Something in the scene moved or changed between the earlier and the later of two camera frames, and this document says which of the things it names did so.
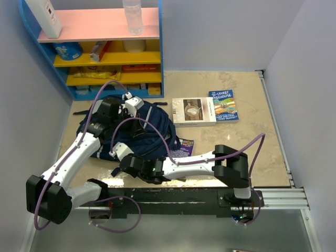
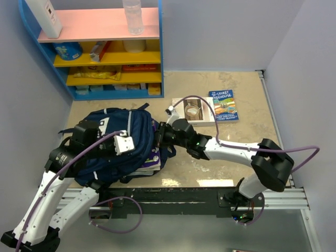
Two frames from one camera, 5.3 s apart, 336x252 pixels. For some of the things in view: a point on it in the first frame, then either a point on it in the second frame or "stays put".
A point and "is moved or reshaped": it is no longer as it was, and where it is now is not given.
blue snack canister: (69, 51) stays put
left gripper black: (137, 128) → (114, 150)
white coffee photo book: (193, 112) stays put
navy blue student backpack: (117, 115) is moved or reshaped
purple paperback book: (186, 148) is moved or reshaped
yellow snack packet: (111, 74) stays put
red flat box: (139, 67) stays put
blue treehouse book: (226, 111) stays put
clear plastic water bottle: (133, 9) stays put
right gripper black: (135, 156) → (159, 134)
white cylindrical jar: (135, 46) stays put
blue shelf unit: (94, 49) stays put
